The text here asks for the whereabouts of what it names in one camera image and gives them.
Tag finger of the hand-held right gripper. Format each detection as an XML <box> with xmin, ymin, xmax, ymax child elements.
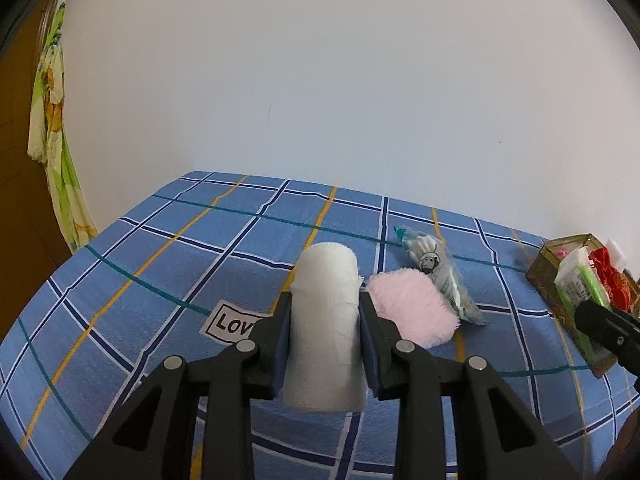
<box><xmin>574</xmin><ymin>300</ymin><xmax>640</xmax><ymax>376</ymax></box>

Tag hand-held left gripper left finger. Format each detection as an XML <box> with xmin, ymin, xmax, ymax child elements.
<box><xmin>62</xmin><ymin>291</ymin><xmax>293</xmax><ymax>480</ymax></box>

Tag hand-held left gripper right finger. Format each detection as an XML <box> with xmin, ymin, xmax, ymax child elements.
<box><xmin>359</xmin><ymin>291</ymin><xmax>563</xmax><ymax>480</ymax></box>

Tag red brocade pouch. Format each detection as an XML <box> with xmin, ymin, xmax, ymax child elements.
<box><xmin>587</xmin><ymin>247</ymin><xmax>638</xmax><ymax>311</ymax></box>

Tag white gauze roll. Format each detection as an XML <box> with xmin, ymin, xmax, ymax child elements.
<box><xmin>284</xmin><ymin>242</ymin><xmax>368</xmax><ymax>413</ymax></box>

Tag green tissue packet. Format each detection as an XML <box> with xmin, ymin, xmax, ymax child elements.
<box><xmin>554</xmin><ymin>247</ymin><xmax>613</xmax><ymax>311</ymax></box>

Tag gold metal tin box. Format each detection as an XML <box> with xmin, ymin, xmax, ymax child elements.
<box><xmin>526</xmin><ymin>233</ymin><xmax>640</xmax><ymax>378</ymax></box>

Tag person's right forearm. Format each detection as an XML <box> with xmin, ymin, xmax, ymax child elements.
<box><xmin>597</xmin><ymin>410</ymin><xmax>640</xmax><ymax>480</ymax></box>

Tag pink fluffy puff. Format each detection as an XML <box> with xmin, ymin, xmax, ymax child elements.
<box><xmin>366</xmin><ymin>268</ymin><xmax>462</xmax><ymax>348</ymax></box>

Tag cotton swab packet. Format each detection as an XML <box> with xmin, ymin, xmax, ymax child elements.
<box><xmin>392</xmin><ymin>225</ymin><xmax>487</xmax><ymax>327</ymax></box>

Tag blue plaid bed sheet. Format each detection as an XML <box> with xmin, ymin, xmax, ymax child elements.
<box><xmin>0</xmin><ymin>171</ymin><xmax>640</xmax><ymax>480</ymax></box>

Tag floral green curtain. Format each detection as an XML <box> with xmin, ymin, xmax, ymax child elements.
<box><xmin>27</xmin><ymin>2</ymin><xmax>98</xmax><ymax>253</ymax></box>

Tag brown wooden door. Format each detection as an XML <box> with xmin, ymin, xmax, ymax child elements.
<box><xmin>0</xmin><ymin>0</ymin><xmax>76</xmax><ymax>341</ymax></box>

